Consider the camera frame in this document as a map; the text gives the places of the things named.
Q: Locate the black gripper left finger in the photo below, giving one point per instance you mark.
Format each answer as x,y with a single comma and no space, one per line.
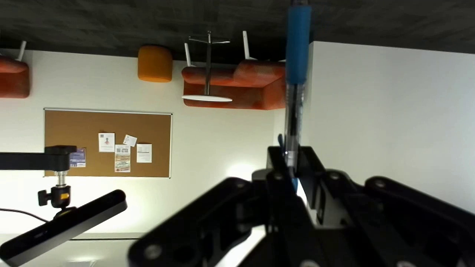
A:
277,207

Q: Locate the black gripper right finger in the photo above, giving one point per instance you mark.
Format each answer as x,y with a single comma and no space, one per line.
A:
357,207

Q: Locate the blue pen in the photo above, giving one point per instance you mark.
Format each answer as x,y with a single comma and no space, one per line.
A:
299,44

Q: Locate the small orange lounge sofa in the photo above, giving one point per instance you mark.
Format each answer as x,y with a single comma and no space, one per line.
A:
12,75
247,83

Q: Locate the round white side table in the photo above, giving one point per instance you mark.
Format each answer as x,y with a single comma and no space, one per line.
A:
208,97

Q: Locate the white pinned paper sheet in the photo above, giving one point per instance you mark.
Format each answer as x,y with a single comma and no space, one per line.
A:
145,152
106,142
130,139

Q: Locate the yellowish pinned paper sheet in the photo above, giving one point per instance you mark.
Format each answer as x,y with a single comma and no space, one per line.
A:
122,160

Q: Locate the orange ottoman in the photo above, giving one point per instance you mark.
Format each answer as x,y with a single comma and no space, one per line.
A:
155,63

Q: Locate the blue pinned paper card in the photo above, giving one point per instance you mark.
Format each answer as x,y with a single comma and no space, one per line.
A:
78,158

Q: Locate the brown cork pin board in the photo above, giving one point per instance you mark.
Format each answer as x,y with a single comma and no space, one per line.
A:
75,127

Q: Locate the black stereo camera bar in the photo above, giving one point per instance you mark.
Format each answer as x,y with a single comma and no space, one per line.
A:
64,227

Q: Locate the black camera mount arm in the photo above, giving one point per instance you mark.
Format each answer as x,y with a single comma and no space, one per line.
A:
30,160

